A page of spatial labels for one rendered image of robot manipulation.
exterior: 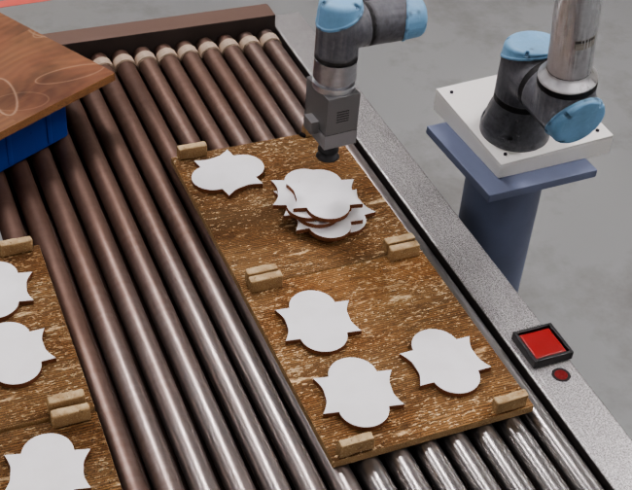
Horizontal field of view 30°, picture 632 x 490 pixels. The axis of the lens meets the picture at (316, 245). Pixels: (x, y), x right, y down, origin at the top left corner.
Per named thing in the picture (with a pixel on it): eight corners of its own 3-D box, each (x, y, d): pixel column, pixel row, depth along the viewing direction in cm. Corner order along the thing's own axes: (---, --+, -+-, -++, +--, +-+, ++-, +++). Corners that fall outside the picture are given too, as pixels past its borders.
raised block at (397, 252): (415, 250, 217) (417, 238, 216) (419, 256, 216) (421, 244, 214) (386, 257, 215) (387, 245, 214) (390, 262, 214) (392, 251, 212)
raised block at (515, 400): (521, 399, 190) (524, 387, 188) (527, 406, 189) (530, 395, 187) (489, 407, 188) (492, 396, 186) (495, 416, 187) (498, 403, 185)
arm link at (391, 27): (404, -27, 206) (347, -18, 202) (434, 7, 199) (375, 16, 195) (399, 13, 211) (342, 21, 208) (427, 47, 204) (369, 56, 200)
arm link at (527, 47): (532, 71, 253) (544, 17, 244) (565, 107, 244) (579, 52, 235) (482, 82, 249) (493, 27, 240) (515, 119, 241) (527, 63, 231)
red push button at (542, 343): (547, 332, 205) (548, 327, 205) (565, 356, 201) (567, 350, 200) (517, 340, 203) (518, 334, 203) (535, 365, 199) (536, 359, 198)
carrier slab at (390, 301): (419, 255, 219) (420, 248, 218) (532, 411, 190) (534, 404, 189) (240, 295, 207) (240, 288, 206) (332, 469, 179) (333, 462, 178)
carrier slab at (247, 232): (332, 133, 248) (333, 127, 247) (419, 254, 219) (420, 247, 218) (170, 163, 236) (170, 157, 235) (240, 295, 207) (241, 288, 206)
